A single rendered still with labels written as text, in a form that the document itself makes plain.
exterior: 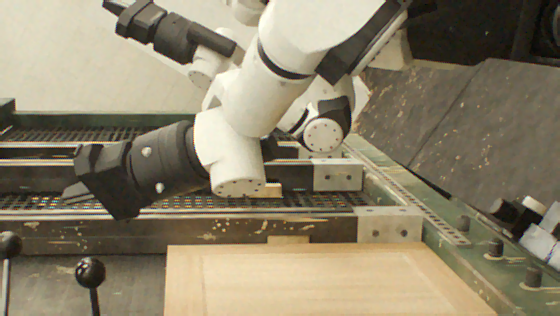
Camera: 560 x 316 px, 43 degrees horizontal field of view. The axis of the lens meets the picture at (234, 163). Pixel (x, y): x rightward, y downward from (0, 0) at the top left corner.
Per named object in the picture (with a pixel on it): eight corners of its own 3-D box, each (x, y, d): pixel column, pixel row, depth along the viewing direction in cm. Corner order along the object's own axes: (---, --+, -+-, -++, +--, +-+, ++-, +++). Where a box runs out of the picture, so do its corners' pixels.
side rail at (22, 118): (298, 141, 278) (299, 113, 276) (13, 141, 269) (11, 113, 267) (295, 137, 286) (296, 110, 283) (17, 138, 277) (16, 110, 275)
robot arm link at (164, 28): (149, -17, 145) (200, 9, 144) (140, 22, 152) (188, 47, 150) (118, 7, 136) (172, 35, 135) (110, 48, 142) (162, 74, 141)
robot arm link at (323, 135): (361, 119, 152) (341, 20, 142) (365, 147, 140) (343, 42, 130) (309, 129, 154) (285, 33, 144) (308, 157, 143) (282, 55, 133)
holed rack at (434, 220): (473, 247, 123) (473, 244, 123) (456, 247, 123) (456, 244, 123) (307, 110, 284) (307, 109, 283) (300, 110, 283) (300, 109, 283)
